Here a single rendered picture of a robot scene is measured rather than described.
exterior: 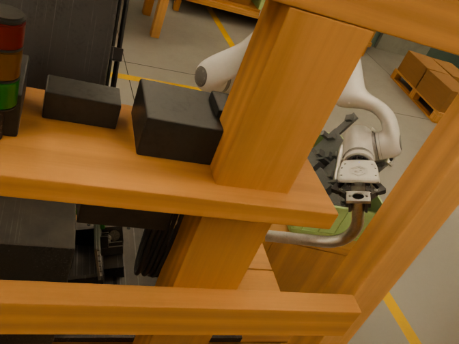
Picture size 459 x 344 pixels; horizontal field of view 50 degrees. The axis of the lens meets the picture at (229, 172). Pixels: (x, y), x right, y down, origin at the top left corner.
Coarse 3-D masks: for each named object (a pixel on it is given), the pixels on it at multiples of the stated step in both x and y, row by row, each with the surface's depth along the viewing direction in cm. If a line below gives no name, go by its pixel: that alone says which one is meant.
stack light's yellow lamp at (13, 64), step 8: (0, 56) 62; (8, 56) 62; (16, 56) 63; (0, 64) 63; (8, 64) 63; (16, 64) 64; (0, 72) 63; (8, 72) 64; (16, 72) 65; (0, 80) 64; (8, 80) 65; (16, 80) 66
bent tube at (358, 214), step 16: (352, 192) 116; (368, 192) 115; (352, 208) 116; (352, 224) 118; (272, 240) 126; (288, 240) 125; (304, 240) 124; (320, 240) 123; (336, 240) 122; (352, 240) 121
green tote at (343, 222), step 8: (320, 136) 251; (376, 200) 217; (336, 208) 198; (344, 208) 199; (368, 208) 221; (376, 208) 216; (344, 216) 203; (368, 216) 205; (336, 224) 205; (344, 224) 206; (296, 232) 204; (304, 232) 205; (312, 232) 205; (320, 232) 206; (328, 232) 207; (336, 232) 208
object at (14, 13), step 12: (0, 12) 60; (12, 12) 62; (0, 24) 60; (12, 24) 60; (24, 24) 62; (0, 36) 61; (12, 36) 61; (24, 36) 63; (0, 48) 61; (12, 48) 62
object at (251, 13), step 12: (180, 0) 605; (192, 0) 605; (204, 0) 609; (216, 0) 618; (228, 0) 630; (240, 0) 634; (252, 0) 666; (264, 0) 641; (240, 12) 632; (252, 12) 637; (372, 36) 717
